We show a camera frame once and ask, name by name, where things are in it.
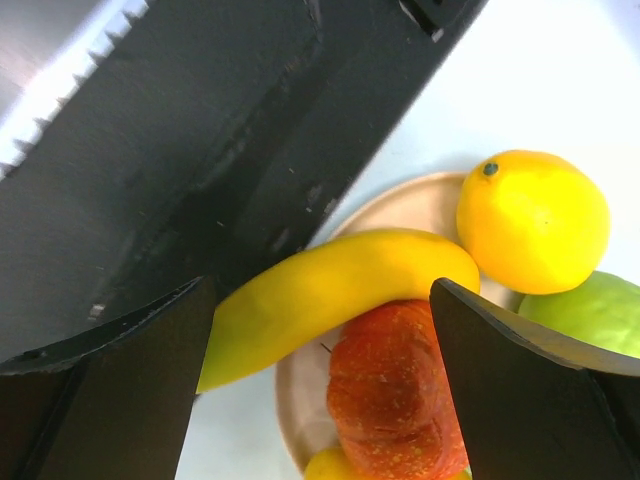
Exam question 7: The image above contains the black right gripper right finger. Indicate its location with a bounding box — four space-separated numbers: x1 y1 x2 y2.
430 278 639 480

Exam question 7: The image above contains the orange yellow fake mango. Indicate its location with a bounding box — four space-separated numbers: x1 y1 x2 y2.
303 447 363 480

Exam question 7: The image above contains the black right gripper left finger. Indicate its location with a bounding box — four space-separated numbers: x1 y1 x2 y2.
1 278 216 479

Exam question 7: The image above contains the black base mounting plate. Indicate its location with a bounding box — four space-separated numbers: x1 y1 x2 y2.
1 1 482 364

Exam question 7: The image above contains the yellow fake banana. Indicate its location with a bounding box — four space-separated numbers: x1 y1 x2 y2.
197 228 480 393

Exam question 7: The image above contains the white slotted cable duct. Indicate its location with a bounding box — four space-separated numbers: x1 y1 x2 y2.
1 0 153 178

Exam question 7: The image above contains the round cream green plate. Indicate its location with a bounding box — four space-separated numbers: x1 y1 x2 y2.
273 172 526 476

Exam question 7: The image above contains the yellow fake lemon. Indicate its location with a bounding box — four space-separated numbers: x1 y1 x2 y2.
456 150 611 295

